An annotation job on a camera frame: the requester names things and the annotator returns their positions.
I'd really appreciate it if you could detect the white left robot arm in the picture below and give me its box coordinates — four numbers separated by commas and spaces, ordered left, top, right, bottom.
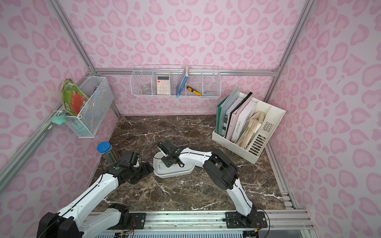
37, 151, 154, 238

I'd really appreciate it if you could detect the white calculator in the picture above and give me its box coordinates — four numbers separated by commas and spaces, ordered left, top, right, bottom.
156, 75, 170, 95

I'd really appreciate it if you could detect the green folder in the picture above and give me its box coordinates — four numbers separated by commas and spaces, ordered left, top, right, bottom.
215, 87, 240, 135

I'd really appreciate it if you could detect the clear tape roll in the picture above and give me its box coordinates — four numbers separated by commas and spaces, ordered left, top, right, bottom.
141, 85, 152, 95

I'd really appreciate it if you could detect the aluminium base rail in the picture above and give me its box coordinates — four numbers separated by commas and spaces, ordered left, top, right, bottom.
135, 209, 313, 233

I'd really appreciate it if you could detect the green red snack bag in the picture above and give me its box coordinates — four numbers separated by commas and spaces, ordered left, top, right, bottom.
61, 78, 89, 116

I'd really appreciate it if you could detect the mint green wall hook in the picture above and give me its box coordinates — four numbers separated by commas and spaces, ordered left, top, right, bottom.
52, 115, 67, 126

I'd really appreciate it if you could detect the beige desktop file organizer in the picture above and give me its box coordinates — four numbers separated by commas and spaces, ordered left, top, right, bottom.
212, 98, 286, 164

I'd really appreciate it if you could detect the white wire wall shelf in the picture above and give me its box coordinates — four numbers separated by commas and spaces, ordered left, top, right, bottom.
130, 65, 221, 99

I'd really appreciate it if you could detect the pink white binder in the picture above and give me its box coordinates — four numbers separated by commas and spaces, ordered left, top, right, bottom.
229, 97, 257, 143

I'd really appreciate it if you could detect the white mesh wall basket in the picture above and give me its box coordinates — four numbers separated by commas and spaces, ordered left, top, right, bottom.
66, 76, 114, 138

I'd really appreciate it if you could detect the yellow utility knife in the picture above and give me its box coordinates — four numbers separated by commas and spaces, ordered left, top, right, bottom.
187, 86, 202, 96

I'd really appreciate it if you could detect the black binder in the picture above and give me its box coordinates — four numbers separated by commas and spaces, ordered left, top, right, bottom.
221, 92, 253, 140

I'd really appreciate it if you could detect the white plastic storage box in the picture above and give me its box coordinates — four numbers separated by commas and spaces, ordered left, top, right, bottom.
153, 152, 195, 179

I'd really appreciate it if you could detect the blue lidded metal can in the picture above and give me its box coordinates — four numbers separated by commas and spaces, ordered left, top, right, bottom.
97, 141, 120, 164

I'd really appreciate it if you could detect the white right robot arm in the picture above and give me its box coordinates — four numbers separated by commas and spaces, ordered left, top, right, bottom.
157, 141, 257, 220

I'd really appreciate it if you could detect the blue book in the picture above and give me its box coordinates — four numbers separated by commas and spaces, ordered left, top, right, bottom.
176, 66, 189, 96

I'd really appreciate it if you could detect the beige paper stack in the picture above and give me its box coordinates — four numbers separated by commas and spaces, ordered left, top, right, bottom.
236, 111, 265, 149

